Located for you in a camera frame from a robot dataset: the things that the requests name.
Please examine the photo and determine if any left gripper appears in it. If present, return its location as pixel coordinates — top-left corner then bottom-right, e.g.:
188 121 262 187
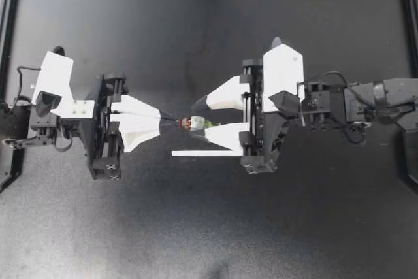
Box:
77 73 184 182

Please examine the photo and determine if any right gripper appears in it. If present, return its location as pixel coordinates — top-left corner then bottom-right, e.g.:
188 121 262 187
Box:
189 57 305 175

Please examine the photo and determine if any candy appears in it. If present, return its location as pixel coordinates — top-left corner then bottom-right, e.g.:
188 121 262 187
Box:
178 115 217 130

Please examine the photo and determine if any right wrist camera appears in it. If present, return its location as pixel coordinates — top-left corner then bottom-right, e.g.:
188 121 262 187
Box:
262 42 305 114

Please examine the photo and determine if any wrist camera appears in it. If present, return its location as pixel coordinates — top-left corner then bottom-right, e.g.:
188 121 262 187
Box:
262 42 305 114
31 50 96 120

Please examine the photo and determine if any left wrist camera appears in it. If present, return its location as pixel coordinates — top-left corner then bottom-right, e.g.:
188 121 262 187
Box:
31 50 96 120

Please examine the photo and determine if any black frame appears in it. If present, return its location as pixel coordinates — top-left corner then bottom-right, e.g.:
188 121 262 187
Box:
0 0 418 195

